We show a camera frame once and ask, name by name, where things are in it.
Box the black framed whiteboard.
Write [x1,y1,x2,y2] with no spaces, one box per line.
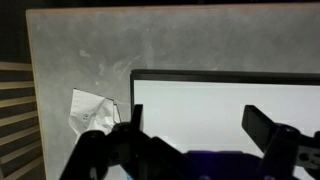
[129,69,320,180]

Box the crumpled white paper towel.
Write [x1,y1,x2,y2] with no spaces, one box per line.
[68,89,121,142]

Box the wooden slatted chair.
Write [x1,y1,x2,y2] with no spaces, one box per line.
[0,62,45,180]

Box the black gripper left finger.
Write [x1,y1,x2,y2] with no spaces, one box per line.
[59,104,187,180]

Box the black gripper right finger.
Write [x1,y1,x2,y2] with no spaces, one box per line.
[241,105,320,180]

